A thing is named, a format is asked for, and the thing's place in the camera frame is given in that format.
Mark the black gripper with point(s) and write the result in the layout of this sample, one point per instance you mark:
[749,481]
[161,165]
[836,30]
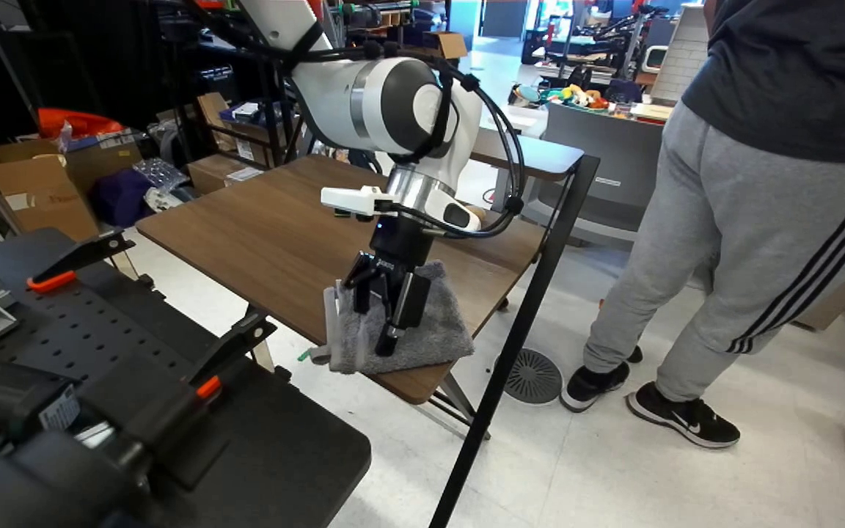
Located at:
[401,251]

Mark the grey towel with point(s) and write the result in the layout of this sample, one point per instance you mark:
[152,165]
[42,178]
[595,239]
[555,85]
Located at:
[434,338]

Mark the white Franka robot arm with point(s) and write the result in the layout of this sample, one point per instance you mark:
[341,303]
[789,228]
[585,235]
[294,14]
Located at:
[375,105]

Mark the green floor tape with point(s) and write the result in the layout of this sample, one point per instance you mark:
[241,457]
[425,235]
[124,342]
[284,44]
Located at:
[310,354]

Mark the round grey floor drain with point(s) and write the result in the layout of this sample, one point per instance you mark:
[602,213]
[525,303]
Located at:
[532,377]

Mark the black perforated workbench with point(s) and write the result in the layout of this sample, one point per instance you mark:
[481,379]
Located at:
[277,471]

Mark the small flat cardboard box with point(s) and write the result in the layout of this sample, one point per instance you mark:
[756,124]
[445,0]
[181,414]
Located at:
[212,175]

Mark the cardboard box with flaps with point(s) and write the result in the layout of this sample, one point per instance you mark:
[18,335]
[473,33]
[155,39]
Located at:
[454,44]

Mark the colourful toys pile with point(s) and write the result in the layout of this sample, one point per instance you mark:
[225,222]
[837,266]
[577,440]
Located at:
[579,94]

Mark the purple cloth bundle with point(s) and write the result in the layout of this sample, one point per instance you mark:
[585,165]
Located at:
[120,194]

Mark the orange bag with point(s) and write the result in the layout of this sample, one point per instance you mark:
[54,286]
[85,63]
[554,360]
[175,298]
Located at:
[76,121]

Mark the large brown cardboard box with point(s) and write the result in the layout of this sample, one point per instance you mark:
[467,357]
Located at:
[36,193]

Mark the person in grey sweatpants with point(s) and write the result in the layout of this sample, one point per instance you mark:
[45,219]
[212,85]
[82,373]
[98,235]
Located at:
[765,194]

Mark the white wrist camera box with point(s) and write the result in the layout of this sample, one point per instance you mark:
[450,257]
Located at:
[352,198]

